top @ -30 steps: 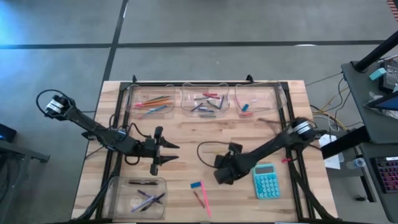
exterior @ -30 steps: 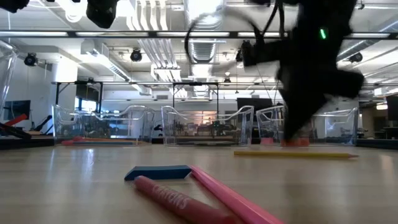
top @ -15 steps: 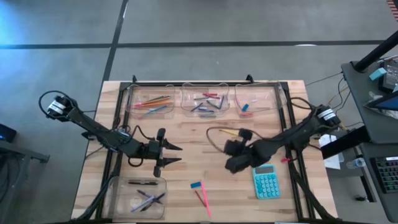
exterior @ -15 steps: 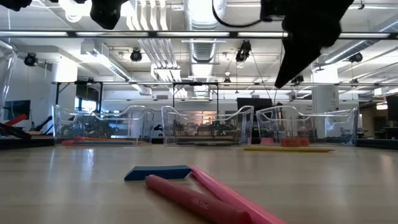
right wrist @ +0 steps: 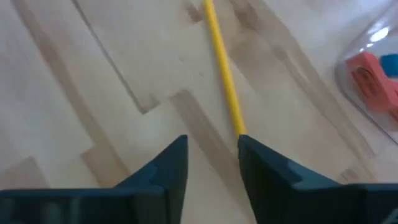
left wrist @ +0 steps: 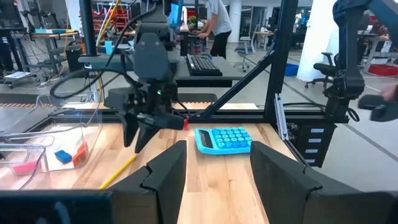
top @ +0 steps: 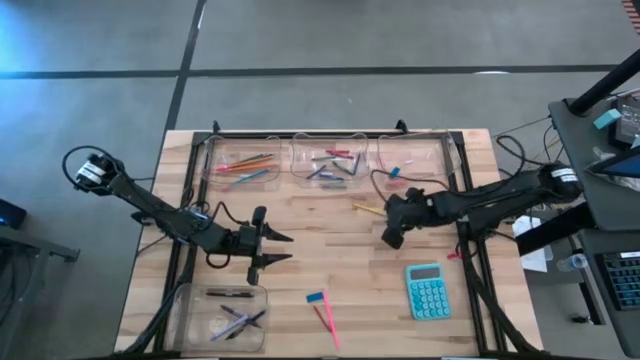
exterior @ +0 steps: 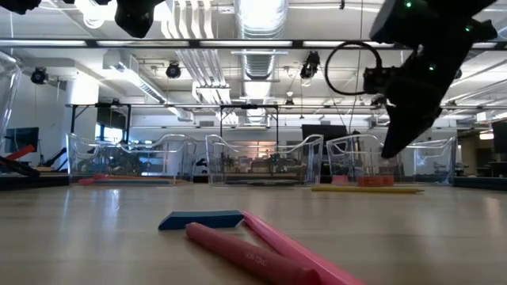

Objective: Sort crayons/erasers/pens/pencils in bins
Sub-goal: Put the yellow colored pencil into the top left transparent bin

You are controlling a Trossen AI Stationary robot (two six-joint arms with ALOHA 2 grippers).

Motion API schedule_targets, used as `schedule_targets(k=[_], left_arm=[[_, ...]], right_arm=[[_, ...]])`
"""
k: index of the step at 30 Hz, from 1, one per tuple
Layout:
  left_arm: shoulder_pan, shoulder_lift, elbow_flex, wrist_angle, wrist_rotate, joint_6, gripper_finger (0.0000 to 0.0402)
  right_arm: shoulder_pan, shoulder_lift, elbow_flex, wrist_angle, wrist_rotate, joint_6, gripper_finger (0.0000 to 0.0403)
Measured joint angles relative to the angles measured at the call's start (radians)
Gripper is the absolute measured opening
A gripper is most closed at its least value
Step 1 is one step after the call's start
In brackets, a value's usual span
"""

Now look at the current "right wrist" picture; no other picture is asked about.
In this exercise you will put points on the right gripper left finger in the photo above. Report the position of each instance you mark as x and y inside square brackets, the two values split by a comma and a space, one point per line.
[161, 193]

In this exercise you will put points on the clear plastic bin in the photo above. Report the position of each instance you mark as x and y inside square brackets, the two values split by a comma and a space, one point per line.
[342, 77]

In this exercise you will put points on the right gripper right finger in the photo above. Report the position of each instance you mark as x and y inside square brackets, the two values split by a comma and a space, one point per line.
[273, 199]

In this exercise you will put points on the orange eraser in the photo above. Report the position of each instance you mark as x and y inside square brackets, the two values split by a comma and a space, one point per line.
[373, 87]

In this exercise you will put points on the small blue eraser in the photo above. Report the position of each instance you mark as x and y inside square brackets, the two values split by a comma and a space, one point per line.
[390, 65]

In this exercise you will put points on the yellow pencil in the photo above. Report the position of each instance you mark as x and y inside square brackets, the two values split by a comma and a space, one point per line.
[226, 71]

